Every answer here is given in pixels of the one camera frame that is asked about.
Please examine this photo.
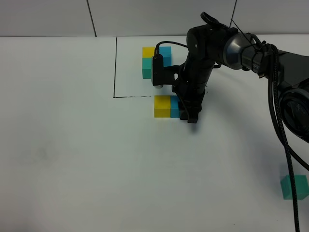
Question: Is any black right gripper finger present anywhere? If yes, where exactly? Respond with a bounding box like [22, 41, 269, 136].
[184, 97, 202, 123]
[177, 95, 188, 120]

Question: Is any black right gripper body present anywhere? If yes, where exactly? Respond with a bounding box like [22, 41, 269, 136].
[172, 60, 215, 101]

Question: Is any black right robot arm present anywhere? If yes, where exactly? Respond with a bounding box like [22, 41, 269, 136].
[174, 13, 309, 141]

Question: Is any blue template block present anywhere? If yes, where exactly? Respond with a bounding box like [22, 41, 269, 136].
[159, 46, 172, 67]

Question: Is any green template block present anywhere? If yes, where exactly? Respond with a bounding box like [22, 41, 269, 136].
[142, 58, 152, 79]

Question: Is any yellow template block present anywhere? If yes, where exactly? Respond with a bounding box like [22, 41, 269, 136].
[142, 47, 155, 58]

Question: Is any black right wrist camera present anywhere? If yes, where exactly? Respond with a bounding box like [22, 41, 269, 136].
[151, 54, 180, 87]

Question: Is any black braided right cable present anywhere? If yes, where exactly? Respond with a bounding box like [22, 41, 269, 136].
[267, 44, 309, 232]

